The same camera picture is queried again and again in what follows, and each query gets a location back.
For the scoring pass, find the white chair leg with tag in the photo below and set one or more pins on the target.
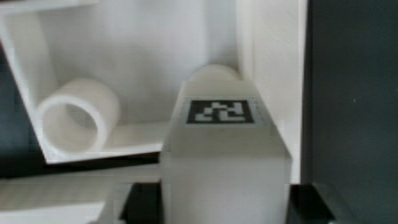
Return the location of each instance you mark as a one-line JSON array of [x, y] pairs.
[[225, 160]]

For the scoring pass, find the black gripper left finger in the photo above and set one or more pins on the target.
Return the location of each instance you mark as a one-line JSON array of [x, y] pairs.
[[134, 204]]

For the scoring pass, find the white chair seat part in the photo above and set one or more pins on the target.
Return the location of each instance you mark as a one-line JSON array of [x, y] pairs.
[[136, 43]]

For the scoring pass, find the white U-shaped boundary frame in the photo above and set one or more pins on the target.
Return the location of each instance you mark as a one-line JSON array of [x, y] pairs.
[[61, 199]]

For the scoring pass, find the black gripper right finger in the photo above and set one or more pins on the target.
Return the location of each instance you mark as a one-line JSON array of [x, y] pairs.
[[308, 210]]

